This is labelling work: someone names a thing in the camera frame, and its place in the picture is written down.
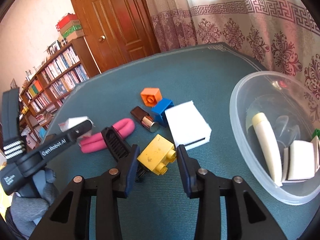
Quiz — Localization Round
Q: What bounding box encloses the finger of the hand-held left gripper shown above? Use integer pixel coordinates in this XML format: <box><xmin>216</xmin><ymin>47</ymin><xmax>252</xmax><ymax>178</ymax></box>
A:
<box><xmin>1</xmin><ymin>88</ymin><xmax>22</xmax><ymax>144</ymax></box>
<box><xmin>64</xmin><ymin>120</ymin><xmax>92</xmax><ymax>143</ymax></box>

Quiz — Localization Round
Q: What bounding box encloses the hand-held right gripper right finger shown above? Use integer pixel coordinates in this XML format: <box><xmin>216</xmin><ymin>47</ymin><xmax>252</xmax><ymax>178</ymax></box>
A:
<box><xmin>176</xmin><ymin>145</ymin><xmax>285</xmax><ymax>240</ymax></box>

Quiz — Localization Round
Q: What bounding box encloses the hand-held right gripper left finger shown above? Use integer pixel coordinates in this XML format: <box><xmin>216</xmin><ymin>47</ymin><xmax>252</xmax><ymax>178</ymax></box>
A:
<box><xmin>29</xmin><ymin>144</ymin><xmax>141</xmax><ymax>240</ymax></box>

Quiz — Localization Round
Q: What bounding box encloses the white roll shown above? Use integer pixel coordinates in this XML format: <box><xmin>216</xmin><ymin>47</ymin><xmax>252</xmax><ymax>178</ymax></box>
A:
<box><xmin>58</xmin><ymin>116</ymin><xmax>95</xmax><ymax>139</ymax></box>

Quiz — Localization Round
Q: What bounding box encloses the yellow toy block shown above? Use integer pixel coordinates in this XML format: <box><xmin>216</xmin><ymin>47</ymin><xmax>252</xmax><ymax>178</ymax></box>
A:
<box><xmin>137</xmin><ymin>134</ymin><xmax>176</xmax><ymax>176</ymax></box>

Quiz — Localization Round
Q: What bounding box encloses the black hairbrush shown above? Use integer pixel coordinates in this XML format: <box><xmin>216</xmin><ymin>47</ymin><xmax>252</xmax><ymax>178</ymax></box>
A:
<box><xmin>101</xmin><ymin>127</ymin><xmax>147</xmax><ymax>183</ymax></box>

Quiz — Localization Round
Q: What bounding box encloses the pink foam hair curler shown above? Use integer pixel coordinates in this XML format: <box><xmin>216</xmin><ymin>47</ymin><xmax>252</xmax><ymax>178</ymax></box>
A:
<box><xmin>79</xmin><ymin>119</ymin><xmax>136</xmax><ymax>154</ymax></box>

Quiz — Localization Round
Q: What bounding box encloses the white sponge with black stripe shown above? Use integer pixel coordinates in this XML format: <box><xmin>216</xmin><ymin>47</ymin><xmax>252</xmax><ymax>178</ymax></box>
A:
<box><xmin>164</xmin><ymin>100</ymin><xmax>212</xmax><ymax>151</ymax></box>
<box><xmin>281</xmin><ymin>140</ymin><xmax>316</xmax><ymax>182</ymax></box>

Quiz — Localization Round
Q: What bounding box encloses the brown lipstick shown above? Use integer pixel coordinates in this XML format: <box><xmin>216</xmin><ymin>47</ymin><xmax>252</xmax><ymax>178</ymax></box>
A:
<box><xmin>130</xmin><ymin>106</ymin><xmax>160</xmax><ymax>133</ymax></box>

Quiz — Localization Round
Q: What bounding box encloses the blue toy block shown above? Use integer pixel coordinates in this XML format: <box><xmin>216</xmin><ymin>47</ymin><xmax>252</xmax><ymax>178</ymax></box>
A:
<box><xmin>151</xmin><ymin>98</ymin><xmax>175</xmax><ymax>127</ymax></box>

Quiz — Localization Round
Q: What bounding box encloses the orange toy block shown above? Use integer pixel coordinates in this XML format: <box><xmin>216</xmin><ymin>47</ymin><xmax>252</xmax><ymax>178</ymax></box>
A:
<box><xmin>140</xmin><ymin>87</ymin><xmax>163</xmax><ymax>108</ymax></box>

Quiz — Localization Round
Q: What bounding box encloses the clear plastic bowl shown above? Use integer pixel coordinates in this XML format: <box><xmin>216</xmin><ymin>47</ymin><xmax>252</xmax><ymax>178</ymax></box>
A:
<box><xmin>229</xmin><ymin>71</ymin><xmax>320</xmax><ymax>206</ymax></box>

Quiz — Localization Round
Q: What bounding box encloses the cream white squeeze tube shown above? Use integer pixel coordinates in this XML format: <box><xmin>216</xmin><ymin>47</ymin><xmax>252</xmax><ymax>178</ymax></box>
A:
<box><xmin>251</xmin><ymin>112</ymin><xmax>284</xmax><ymax>187</ymax></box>

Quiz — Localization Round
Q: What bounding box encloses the white wedge block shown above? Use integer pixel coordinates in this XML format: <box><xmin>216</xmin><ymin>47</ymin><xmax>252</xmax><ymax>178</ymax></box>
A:
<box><xmin>310</xmin><ymin>136</ymin><xmax>320</xmax><ymax>172</ymax></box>

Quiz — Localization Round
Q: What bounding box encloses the teal cloth desktop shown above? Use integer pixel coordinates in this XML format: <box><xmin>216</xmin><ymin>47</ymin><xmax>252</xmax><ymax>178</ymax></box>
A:
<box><xmin>30</xmin><ymin>42</ymin><xmax>320</xmax><ymax>240</ymax></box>

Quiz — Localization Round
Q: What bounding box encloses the person's left hand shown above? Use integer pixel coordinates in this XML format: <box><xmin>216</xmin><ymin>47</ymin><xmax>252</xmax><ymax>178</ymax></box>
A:
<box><xmin>10</xmin><ymin>167</ymin><xmax>60</xmax><ymax>238</ymax></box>

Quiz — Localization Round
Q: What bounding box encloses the wooden bookshelf with books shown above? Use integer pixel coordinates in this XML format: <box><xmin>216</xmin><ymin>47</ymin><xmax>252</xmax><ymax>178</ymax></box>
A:
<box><xmin>15</xmin><ymin>36</ymin><xmax>102</xmax><ymax>150</ymax></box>

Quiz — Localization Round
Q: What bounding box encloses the framed photo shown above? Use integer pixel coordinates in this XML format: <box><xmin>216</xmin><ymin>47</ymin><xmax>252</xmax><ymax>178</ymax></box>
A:
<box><xmin>47</xmin><ymin>41</ymin><xmax>62</xmax><ymax>55</ymax></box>

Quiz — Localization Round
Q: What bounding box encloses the brown cardboard box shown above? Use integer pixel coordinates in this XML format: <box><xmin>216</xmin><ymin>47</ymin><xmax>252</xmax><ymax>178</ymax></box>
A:
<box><xmin>64</xmin><ymin>31</ymin><xmax>85</xmax><ymax>43</ymax></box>

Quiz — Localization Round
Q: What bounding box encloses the green box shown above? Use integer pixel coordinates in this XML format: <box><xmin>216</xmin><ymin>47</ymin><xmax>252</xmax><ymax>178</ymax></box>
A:
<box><xmin>60</xmin><ymin>25</ymin><xmax>82</xmax><ymax>37</ymax></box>

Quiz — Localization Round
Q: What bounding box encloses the red box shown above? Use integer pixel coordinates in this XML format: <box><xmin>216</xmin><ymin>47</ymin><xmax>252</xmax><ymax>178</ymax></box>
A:
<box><xmin>55</xmin><ymin>14</ymin><xmax>78</xmax><ymax>32</ymax></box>

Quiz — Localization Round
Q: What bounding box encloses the brown wooden door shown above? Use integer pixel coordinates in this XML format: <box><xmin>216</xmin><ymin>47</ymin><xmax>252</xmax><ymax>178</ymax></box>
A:
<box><xmin>65</xmin><ymin>0</ymin><xmax>160</xmax><ymax>73</ymax></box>

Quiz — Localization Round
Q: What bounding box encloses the patterned pink curtain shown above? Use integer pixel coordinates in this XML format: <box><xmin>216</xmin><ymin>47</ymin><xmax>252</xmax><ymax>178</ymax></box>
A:
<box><xmin>146</xmin><ymin>0</ymin><xmax>320</xmax><ymax>120</ymax></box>

